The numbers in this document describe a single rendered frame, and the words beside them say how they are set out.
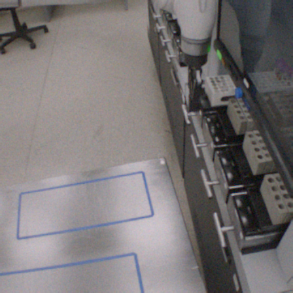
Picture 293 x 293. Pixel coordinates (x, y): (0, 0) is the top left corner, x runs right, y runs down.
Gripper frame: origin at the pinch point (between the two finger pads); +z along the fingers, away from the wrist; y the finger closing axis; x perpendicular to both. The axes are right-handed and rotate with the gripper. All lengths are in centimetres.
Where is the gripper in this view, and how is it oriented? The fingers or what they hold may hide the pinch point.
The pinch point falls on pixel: (193, 103)
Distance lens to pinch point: 110.6
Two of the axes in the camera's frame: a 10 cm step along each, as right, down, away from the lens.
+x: -9.9, 1.1, -0.4
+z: 0.5, 6.9, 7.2
